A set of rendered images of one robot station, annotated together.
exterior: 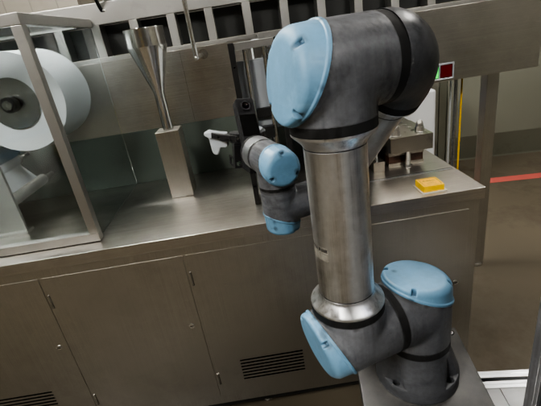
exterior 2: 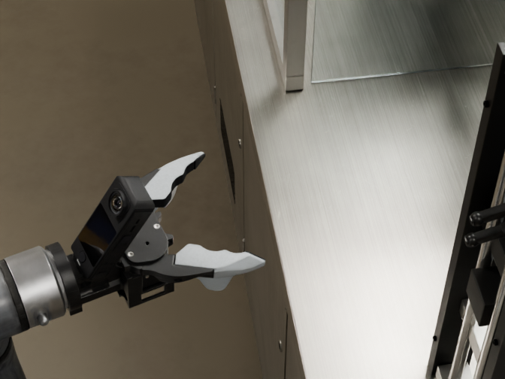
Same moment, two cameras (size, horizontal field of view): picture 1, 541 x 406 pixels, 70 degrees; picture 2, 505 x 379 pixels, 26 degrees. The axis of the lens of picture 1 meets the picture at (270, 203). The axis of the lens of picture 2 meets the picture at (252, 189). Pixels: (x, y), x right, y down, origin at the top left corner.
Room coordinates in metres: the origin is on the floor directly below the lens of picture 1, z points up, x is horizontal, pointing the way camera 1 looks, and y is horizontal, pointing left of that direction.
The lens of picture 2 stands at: (0.95, -0.68, 2.10)
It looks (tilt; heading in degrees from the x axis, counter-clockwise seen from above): 48 degrees down; 82
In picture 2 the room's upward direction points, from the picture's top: straight up
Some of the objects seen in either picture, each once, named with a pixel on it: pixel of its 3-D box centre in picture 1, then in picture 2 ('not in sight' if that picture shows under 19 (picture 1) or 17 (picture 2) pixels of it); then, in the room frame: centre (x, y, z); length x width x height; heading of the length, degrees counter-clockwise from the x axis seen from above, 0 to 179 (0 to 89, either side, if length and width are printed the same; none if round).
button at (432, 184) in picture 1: (429, 184); not in sight; (1.19, -0.54, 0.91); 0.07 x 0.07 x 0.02; 0
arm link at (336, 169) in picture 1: (342, 220); not in sight; (0.50, -0.10, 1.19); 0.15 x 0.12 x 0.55; 108
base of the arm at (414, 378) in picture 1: (416, 351); not in sight; (0.55, -0.23, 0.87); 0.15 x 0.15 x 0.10
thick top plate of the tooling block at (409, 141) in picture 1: (392, 131); not in sight; (1.58, -0.55, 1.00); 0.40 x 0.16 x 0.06; 0
